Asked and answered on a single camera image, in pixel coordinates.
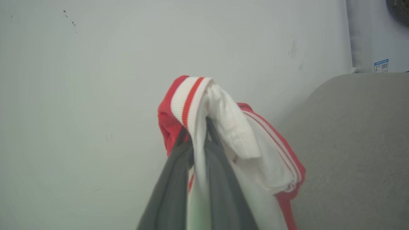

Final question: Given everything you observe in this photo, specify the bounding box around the white washing machine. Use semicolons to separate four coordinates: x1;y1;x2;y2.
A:
346;0;409;73

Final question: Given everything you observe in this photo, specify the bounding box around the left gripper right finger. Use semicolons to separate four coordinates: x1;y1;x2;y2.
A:
204;117;260;230

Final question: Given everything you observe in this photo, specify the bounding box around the red and white jersey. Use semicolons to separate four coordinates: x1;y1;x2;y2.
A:
158;75;306;230

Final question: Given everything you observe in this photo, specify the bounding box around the dark round washing machine door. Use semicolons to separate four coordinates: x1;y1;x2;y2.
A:
386;0;409;27

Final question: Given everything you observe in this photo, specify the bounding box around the blue and white sticker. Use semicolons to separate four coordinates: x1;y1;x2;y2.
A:
374;59;389;73

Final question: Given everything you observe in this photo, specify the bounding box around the grey fabric sofa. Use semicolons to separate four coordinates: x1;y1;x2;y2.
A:
277;73;409;230

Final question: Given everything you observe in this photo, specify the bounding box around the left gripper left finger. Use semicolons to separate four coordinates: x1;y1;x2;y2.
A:
137;126;194;230

